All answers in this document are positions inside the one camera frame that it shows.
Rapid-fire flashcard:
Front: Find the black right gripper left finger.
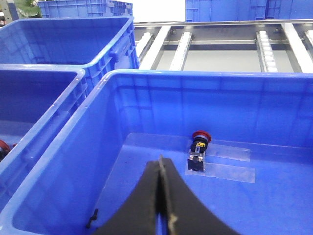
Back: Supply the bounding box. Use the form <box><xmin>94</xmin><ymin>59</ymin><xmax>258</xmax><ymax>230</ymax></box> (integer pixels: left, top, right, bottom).
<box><xmin>94</xmin><ymin>161</ymin><xmax>160</xmax><ymax>235</ymax></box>

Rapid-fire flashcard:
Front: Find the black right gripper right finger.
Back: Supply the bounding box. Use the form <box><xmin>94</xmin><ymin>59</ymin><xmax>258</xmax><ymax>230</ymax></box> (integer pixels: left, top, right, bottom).
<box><xmin>158</xmin><ymin>155</ymin><xmax>238</xmax><ymax>235</ymax></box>

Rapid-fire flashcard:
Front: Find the red emergency stop button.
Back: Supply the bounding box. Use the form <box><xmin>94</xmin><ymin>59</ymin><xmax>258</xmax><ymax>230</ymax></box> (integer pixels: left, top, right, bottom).
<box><xmin>187</xmin><ymin>130</ymin><xmax>212</xmax><ymax>172</ymax></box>

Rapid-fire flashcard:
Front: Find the clear tape strip lower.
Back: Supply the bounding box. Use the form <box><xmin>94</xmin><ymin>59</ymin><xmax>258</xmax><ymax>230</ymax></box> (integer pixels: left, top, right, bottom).
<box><xmin>184</xmin><ymin>163</ymin><xmax>256</xmax><ymax>184</ymax></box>

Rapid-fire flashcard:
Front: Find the clear tape strip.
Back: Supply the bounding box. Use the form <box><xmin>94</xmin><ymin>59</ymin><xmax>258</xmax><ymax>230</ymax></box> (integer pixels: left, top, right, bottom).
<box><xmin>184</xmin><ymin>163</ymin><xmax>256</xmax><ymax>184</ymax></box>
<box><xmin>188</xmin><ymin>140</ymin><xmax>252</xmax><ymax>162</ymax></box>

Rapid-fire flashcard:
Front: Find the clear tape strip upper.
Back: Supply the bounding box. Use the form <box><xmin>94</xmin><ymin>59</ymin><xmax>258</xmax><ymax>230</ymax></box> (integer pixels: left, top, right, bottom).
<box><xmin>188</xmin><ymin>140</ymin><xmax>252</xmax><ymax>162</ymax></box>

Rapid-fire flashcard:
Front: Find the blue crate front right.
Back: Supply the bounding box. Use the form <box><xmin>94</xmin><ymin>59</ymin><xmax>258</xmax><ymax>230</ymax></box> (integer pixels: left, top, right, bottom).
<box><xmin>0</xmin><ymin>70</ymin><xmax>313</xmax><ymax>235</ymax></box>

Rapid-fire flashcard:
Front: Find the blue crate front left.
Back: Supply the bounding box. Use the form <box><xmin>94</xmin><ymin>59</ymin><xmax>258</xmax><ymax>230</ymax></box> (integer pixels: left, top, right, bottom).
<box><xmin>0</xmin><ymin>64</ymin><xmax>88</xmax><ymax>208</ymax></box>

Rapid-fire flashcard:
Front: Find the blue crate back left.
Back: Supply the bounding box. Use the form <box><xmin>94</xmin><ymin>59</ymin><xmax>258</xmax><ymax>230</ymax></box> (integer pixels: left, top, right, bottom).
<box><xmin>0</xmin><ymin>16</ymin><xmax>140</xmax><ymax>89</ymax></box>

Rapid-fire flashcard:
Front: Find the blue far crate tall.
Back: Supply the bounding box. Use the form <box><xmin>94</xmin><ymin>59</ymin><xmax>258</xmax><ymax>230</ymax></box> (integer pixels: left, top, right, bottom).
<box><xmin>185</xmin><ymin>0</ymin><xmax>267</xmax><ymax>22</ymax></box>

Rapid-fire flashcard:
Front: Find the blue crate back centre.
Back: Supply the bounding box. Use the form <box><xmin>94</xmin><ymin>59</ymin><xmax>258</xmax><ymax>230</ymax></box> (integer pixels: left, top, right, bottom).
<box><xmin>38</xmin><ymin>0</ymin><xmax>133</xmax><ymax>18</ymax></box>

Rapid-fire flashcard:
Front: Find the blue far crate low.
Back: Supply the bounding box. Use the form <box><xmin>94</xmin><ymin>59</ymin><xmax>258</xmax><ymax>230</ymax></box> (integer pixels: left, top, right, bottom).
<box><xmin>265</xmin><ymin>0</ymin><xmax>313</xmax><ymax>20</ymax></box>

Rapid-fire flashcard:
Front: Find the steel roller conveyor frame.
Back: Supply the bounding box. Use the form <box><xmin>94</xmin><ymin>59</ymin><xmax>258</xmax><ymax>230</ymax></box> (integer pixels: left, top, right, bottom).
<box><xmin>135</xmin><ymin>20</ymin><xmax>313</xmax><ymax>73</ymax></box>

